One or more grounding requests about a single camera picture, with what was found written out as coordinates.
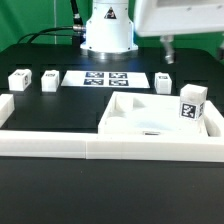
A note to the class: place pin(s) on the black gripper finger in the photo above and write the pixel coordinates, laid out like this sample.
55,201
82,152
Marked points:
220,51
166,41

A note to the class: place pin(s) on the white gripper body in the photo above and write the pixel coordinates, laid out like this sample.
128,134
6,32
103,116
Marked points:
177,17

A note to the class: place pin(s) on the white square table top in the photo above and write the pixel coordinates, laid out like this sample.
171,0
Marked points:
147,114

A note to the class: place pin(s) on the white sheet with AprilTags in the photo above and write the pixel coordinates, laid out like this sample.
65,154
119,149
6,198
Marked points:
105,79

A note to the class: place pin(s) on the white U-shaped fence wall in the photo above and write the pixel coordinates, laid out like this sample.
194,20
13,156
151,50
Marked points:
116,146

